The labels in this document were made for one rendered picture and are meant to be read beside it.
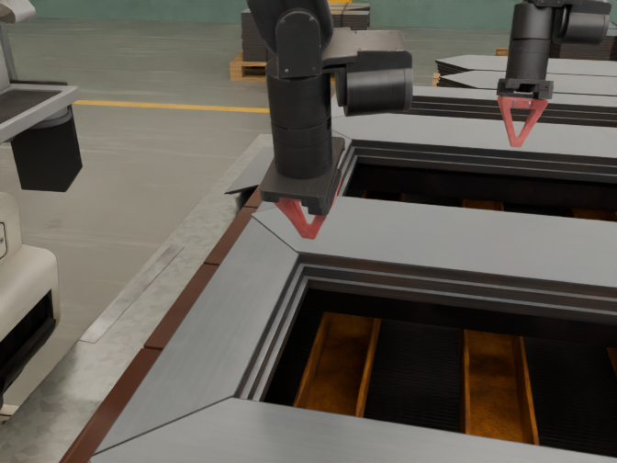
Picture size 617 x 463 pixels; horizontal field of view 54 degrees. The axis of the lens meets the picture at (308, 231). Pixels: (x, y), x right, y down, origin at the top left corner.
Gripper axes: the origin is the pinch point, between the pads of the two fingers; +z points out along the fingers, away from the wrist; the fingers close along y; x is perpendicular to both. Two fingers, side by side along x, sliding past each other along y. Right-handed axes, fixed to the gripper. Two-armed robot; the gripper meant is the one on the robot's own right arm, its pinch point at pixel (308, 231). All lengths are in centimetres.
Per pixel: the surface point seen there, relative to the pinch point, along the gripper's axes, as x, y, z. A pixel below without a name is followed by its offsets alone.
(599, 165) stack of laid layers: -40, 50, 21
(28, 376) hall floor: 101, 36, 106
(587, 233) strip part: -33.3, 20.0, 12.6
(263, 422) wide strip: -1.2, -21.8, 2.5
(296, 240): 4.4, 9.0, 10.1
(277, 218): 8.6, 14.5, 11.5
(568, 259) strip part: -30.0, 12.4, 10.7
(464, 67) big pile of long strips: -15, 116, 37
